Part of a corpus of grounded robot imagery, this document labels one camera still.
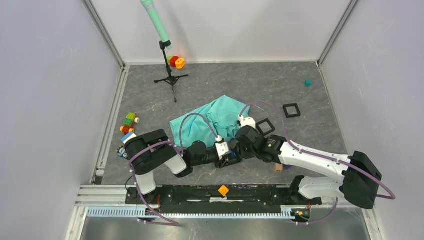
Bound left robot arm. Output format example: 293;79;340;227
121;129;242;204

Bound red orange toy rings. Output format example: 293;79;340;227
166;55;186;70

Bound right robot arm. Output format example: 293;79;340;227
235;126;382;210

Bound black tripod stand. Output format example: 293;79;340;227
154;40;189;103

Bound black square frame middle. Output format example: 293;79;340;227
256;118;276;136

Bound blue white toy brick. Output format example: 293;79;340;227
121;131;137;145

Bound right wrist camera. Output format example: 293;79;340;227
237;115;256;129

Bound orange diamond marker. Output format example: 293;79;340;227
218;185;230;197

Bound black square frame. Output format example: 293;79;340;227
256;118;276;136
282;103;301;119

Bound small teal cube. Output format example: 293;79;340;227
304;79;312;87

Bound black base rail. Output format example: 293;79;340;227
125;184;322;214

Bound colourful toy brick train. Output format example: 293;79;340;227
120;112;140;135

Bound black square frame far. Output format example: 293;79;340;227
282;103;301;119

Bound mint green microphone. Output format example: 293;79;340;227
140;0;172;49

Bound small wooden cube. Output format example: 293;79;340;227
273;163;284;173

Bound mint green garment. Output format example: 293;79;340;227
169;95;246;148

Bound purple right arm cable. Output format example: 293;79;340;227
239;100;397;201

